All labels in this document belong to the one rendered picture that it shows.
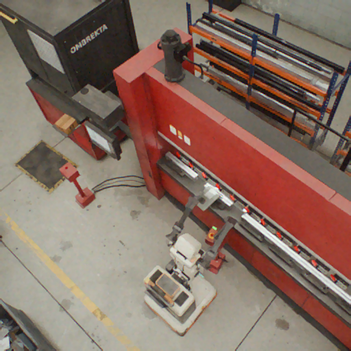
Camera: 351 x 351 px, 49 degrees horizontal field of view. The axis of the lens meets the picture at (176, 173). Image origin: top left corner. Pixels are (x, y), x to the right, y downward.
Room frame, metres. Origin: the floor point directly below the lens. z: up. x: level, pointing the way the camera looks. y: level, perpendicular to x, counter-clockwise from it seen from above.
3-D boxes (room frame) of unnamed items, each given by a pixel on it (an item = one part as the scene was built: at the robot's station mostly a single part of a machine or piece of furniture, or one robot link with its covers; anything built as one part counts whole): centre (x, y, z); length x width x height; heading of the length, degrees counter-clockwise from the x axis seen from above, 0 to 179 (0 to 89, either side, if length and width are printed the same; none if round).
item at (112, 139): (2.79, 0.74, 1.42); 0.45 x 0.12 x 0.36; 42
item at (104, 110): (2.89, 0.71, 1.53); 0.51 x 0.25 x 0.85; 42
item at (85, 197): (2.90, 1.37, 0.41); 0.25 x 0.20 x 0.83; 127
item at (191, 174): (2.60, -0.08, 0.92); 0.50 x 0.06 x 0.10; 37
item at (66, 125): (3.47, 1.34, 1.04); 0.30 x 0.26 x 0.12; 41
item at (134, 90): (3.05, 0.04, 1.15); 0.85 x 0.25 x 2.30; 127
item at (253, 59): (3.92, -1.37, 0.87); 2.20 x 0.50 x 1.75; 41
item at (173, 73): (2.66, -0.19, 2.54); 0.33 x 0.25 x 0.47; 37
